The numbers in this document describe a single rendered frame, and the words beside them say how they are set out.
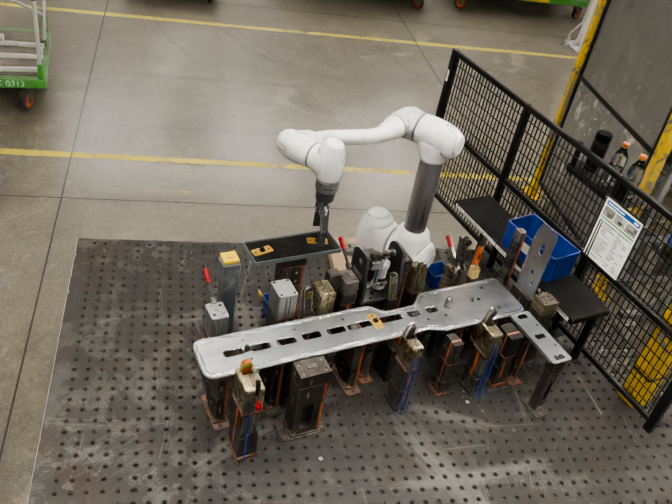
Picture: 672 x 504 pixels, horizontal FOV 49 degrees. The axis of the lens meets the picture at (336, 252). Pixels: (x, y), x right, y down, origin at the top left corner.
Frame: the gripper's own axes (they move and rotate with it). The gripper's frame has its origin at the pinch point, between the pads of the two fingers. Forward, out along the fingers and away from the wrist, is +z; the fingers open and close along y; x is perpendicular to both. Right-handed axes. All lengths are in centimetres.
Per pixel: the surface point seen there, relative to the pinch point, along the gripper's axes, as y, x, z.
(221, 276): 14.9, -37.8, 11.6
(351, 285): 15.6, 13.3, 13.6
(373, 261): 11.5, 21.3, 4.4
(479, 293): 11, 71, 20
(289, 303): 27.5, -12.6, 13.3
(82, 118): -303, -134, 120
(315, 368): 57, -6, 17
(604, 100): -183, 217, 15
